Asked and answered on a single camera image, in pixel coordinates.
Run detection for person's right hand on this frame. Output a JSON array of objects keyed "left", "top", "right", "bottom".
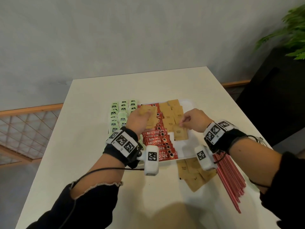
[{"left": 179, "top": 108, "right": 214, "bottom": 133}]

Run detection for person's left hand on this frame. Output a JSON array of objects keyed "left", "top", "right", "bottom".
[{"left": 125, "top": 108, "right": 153, "bottom": 135}]

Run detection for brown sugar packet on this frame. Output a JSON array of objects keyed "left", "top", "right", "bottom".
[
  {"left": 139, "top": 105, "right": 159, "bottom": 129},
  {"left": 173, "top": 125, "right": 189, "bottom": 141}
]

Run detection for rows of laid tea bags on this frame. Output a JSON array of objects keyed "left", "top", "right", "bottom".
[{"left": 108, "top": 100, "right": 143, "bottom": 143}]

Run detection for white tray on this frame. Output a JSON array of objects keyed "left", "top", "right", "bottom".
[{"left": 108, "top": 99, "right": 210, "bottom": 165}]

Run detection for red Nescafe coffee sticks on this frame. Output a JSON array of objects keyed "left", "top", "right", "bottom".
[{"left": 138, "top": 103, "right": 179, "bottom": 163}]

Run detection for pile of brown sugar packets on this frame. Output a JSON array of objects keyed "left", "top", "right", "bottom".
[{"left": 177, "top": 157, "right": 218, "bottom": 193}]

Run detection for red stirrer sticks bundle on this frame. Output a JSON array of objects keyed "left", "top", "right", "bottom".
[{"left": 213, "top": 152, "right": 247, "bottom": 214}]

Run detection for person's right forearm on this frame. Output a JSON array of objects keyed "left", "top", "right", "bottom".
[{"left": 228, "top": 138, "right": 283, "bottom": 193}]

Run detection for person's left forearm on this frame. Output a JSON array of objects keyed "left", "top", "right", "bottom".
[{"left": 70, "top": 154, "right": 132, "bottom": 199}]

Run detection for person's black top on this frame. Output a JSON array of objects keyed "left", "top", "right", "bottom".
[{"left": 26, "top": 151, "right": 305, "bottom": 229}]

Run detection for black left wristband marker tags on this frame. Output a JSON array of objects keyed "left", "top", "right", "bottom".
[{"left": 103, "top": 127, "right": 143, "bottom": 169}]

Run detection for black furniture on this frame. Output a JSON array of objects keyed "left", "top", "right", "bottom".
[{"left": 235, "top": 47, "right": 305, "bottom": 147}]

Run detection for wooden lattice screen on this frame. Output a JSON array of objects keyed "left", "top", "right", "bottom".
[{"left": 0, "top": 103, "right": 64, "bottom": 168}]

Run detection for green hanging plant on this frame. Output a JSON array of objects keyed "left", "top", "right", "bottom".
[{"left": 255, "top": 4, "right": 305, "bottom": 60}]

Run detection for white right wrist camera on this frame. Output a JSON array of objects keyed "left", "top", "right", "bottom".
[{"left": 194, "top": 145, "right": 218, "bottom": 171}]

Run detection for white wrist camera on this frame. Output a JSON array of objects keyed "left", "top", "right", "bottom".
[
  {"left": 194, "top": 145, "right": 218, "bottom": 171},
  {"left": 144, "top": 145, "right": 159, "bottom": 176}
]

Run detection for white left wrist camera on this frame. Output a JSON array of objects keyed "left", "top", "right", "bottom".
[{"left": 144, "top": 145, "right": 159, "bottom": 176}]

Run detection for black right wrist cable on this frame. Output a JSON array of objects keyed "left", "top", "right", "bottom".
[{"left": 214, "top": 135, "right": 271, "bottom": 189}]

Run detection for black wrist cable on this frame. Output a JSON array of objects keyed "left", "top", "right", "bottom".
[
  {"left": 58, "top": 167, "right": 145, "bottom": 229},
  {"left": 214, "top": 135, "right": 271, "bottom": 189}
]

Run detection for wooden wall rail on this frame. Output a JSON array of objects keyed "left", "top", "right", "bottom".
[{"left": 221, "top": 80, "right": 251, "bottom": 88}]

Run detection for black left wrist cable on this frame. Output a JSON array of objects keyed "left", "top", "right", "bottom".
[{"left": 58, "top": 167, "right": 145, "bottom": 229}]

